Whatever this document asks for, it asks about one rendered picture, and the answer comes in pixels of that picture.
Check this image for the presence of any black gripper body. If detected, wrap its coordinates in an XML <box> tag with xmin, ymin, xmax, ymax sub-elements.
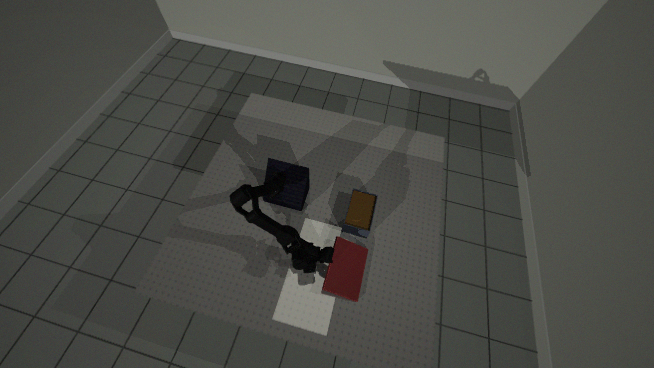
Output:
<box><xmin>306</xmin><ymin>242</ymin><xmax>335</xmax><ymax>263</ymax></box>

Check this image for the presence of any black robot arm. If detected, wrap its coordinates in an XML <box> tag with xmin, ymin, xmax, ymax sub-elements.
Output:
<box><xmin>229</xmin><ymin>172</ymin><xmax>317</xmax><ymax>273</ymax></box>

